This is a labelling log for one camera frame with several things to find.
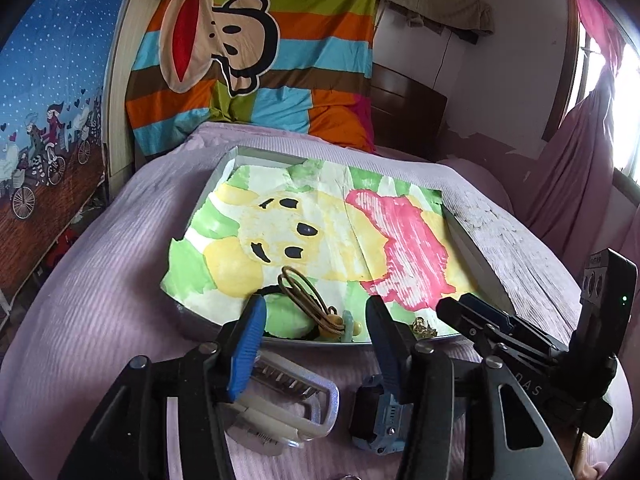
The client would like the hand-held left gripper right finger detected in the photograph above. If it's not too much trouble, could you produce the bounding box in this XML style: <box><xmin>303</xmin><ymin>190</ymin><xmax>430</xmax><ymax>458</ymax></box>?
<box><xmin>365</xmin><ymin>296</ymin><xmax>576</xmax><ymax>480</ymax></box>

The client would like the pale hair claw clip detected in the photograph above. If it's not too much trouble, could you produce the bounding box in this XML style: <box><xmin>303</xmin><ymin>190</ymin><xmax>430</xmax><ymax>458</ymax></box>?
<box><xmin>225</xmin><ymin>350</ymin><xmax>341</xmax><ymax>457</ymax></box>

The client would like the pink ribbed blanket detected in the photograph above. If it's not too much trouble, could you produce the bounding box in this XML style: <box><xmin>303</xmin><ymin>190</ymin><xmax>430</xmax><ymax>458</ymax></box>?
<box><xmin>0</xmin><ymin>122</ymin><xmax>640</xmax><ymax>480</ymax></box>

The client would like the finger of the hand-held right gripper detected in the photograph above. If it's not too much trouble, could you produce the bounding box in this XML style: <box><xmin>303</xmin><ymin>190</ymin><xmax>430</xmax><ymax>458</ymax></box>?
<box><xmin>457</xmin><ymin>292</ymin><xmax>531</xmax><ymax>333</ymax></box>
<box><xmin>436</xmin><ymin>297</ymin><xmax>506</xmax><ymax>361</ymax></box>

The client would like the thin black wall cable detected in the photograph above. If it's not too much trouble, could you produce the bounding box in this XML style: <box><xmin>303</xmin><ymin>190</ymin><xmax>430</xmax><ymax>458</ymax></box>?
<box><xmin>434</xmin><ymin>27</ymin><xmax>453</xmax><ymax>92</ymax></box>

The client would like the painted bear paper sheet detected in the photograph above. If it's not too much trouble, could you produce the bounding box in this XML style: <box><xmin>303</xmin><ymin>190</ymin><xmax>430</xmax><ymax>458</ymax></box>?
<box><xmin>160</xmin><ymin>157</ymin><xmax>481</xmax><ymax>342</ymax></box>

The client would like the striped monkey print cloth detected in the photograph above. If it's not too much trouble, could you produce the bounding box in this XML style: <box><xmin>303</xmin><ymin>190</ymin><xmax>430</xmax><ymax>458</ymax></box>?
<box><xmin>125</xmin><ymin>0</ymin><xmax>401</xmax><ymax>153</ymax></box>

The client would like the light wooden wardrobe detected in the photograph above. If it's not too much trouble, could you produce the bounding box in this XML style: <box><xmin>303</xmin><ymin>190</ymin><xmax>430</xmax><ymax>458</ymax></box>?
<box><xmin>102</xmin><ymin>0</ymin><xmax>138</xmax><ymax>188</ymax></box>

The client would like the window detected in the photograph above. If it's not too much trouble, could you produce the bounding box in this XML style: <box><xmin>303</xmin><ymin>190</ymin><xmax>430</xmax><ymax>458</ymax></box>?
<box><xmin>542</xmin><ymin>22</ymin><xmax>640</xmax><ymax>188</ymax></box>

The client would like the black hair tie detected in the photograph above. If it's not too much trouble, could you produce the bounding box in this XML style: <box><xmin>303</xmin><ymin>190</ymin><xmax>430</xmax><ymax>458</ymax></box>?
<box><xmin>261</xmin><ymin>282</ymin><xmax>321</xmax><ymax>342</ymax></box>

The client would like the shallow silver cardboard box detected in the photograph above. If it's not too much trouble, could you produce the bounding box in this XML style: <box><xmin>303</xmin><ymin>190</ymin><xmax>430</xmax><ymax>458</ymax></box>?
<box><xmin>160</xmin><ymin>146</ymin><xmax>516</xmax><ymax>348</ymax></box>

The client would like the blue printed wardrobe cover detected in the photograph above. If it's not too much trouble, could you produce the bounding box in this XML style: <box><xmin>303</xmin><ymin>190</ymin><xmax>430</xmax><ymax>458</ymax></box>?
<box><xmin>0</xmin><ymin>0</ymin><xmax>132</xmax><ymax>301</ymax></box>

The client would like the dark wooden headboard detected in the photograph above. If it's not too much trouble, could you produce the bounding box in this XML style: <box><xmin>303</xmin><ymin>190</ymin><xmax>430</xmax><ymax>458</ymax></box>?
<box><xmin>372</xmin><ymin>64</ymin><xmax>448</xmax><ymax>161</ymax></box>

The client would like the light blue small hair clip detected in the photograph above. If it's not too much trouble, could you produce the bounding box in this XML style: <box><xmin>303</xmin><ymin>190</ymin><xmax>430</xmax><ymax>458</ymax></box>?
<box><xmin>340</xmin><ymin>310</ymin><xmax>363</xmax><ymax>341</ymax></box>

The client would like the brown hair tie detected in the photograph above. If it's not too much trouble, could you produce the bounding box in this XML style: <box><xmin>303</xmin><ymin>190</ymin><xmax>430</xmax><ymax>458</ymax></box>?
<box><xmin>277</xmin><ymin>266</ymin><xmax>346</xmax><ymax>336</ymax></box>

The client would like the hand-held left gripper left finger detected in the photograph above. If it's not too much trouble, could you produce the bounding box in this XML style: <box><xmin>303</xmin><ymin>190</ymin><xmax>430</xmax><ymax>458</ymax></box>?
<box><xmin>57</xmin><ymin>294</ymin><xmax>268</xmax><ymax>480</ymax></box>

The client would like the small gold jewelry piece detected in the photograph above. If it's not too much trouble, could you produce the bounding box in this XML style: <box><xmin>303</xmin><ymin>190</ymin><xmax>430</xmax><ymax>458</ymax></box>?
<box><xmin>410</xmin><ymin>316</ymin><xmax>438</xmax><ymax>338</ymax></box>

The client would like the pink curtain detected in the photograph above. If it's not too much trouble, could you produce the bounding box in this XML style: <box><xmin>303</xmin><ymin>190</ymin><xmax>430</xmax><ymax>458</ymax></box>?
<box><xmin>522</xmin><ymin>0</ymin><xmax>640</xmax><ymax>271</ymax></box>

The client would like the light blue wrist watch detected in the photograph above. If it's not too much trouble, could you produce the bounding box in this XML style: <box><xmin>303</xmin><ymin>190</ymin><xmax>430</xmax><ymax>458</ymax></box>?
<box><xmin>348</xmin><ymin>374</ymin><xmax>416</xmax><ymax>456</ymax></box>

